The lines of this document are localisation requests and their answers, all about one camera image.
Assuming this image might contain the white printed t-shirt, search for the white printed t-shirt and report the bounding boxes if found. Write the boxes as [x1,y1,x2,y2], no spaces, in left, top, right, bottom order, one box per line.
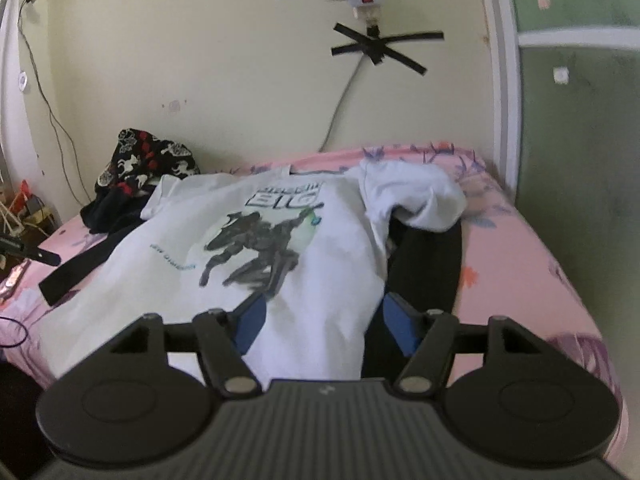
[35,162,468,381]

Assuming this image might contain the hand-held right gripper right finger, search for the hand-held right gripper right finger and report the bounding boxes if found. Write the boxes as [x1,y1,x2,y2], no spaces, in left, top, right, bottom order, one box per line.
[381,292,544,397]

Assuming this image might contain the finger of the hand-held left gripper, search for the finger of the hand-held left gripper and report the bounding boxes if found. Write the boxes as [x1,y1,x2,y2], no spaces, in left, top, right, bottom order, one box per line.
[0,236,62,267]

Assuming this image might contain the white door frame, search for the white door frame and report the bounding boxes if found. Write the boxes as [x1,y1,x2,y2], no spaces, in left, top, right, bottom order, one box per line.
[475,0,525,188]

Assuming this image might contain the grey power cable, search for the grey power cable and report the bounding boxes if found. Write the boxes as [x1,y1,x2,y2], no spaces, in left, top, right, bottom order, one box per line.
[317,17,380,153]

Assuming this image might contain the large black tape cross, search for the large black tape cross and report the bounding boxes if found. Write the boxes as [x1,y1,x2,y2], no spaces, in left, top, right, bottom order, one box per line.
[330,22,446,78]

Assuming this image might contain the black patterned garment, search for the black patterned garment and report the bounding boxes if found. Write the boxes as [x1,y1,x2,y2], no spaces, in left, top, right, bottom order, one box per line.
[81,128,202,235]

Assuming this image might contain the thin black wall wire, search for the thin black wall wire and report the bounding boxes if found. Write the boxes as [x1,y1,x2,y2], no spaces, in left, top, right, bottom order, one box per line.
[17,0,85,211]

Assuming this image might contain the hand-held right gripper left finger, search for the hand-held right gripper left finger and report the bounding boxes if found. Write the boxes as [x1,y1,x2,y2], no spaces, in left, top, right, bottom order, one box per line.
[107,292,268,398]

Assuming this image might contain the black cloth strap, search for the black cloth strap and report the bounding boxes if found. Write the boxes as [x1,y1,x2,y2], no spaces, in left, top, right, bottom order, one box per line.
[39,222,143,307]

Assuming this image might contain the green door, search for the green door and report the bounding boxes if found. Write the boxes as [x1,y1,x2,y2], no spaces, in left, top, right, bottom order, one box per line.
[505,0,640,331]

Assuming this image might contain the pink floral bedsheet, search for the pink floral bedsheet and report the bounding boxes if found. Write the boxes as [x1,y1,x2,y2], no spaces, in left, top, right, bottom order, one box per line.
[0,142,626,463]

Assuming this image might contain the black pants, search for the black pants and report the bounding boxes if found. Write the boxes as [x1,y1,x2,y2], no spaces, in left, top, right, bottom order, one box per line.
[361,212,463,381]

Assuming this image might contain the pile of boxes and cables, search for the pile of boxes and cables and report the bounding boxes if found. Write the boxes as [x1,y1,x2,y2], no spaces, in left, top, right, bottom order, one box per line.
[0,180,63,237]

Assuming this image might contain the black cable loop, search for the black cable loop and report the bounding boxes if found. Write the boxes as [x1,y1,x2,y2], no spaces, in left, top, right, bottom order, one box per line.
[0,317,28,351]

